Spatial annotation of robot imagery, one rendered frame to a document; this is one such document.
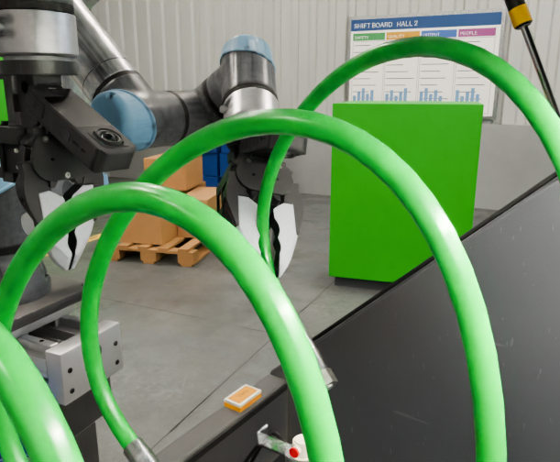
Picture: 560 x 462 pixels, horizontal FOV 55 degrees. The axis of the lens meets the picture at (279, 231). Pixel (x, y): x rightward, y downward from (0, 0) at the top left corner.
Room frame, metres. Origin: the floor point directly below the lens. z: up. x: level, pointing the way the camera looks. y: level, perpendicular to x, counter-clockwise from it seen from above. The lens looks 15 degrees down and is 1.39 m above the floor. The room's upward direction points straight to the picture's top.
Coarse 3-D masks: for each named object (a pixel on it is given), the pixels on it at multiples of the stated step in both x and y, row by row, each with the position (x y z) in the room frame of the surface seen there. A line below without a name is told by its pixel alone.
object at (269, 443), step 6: (270, 438) 0.40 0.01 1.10; (258, 444) 0.40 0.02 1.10; (264, 444) 0.40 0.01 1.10; (270, 444) 0.40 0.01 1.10; (276, 444) 0.40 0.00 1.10; (282, 444) 0.39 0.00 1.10; (288, 444) 0.39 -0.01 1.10; (270, 450) 0.39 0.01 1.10; (276, 450) 0.39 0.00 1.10; (282, 450) 0.39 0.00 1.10
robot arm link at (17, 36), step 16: (0, 16) 0.52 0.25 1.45; (16, 16) 0.52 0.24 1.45; (32, 16) 0.52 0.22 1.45; (48, 16) 0.53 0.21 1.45; (64, 16) 0.54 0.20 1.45; (0, 32) 0.53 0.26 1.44; (16, 32) 0.52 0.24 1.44; (32, 32) 0.52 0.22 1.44; (48, 32) 0.53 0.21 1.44; (64, 32) 0.54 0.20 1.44; (0, 48) 0.53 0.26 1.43; (16, 48) 0.52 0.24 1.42; (32, 48) 0.52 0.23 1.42; (48, 48) 0.53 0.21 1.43; (64, 48) 0.54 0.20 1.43
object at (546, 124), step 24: (384, 48) 0.42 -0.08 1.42; (408, 48) 0.40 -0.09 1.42; (432, 48) 0.38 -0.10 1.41; (456, 48) 0.36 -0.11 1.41; (480, 48) 0.35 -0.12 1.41; (336, 72) 0.46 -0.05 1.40; (360, 72) 0.45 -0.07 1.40; (480, 72) 0.35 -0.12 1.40; (504, 72) 0.33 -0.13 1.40; (312, 96) 0.49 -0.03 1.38; (528, 96) 0.32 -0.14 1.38; (528, 120) 0.32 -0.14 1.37; (552, 120) 0.31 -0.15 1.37; (288, 144) 0.54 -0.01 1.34; (552, 144) 0.30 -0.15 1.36; (264, 192) 0.57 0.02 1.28; (264, 216) 0.57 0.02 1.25; (264, 240) 0.57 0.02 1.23
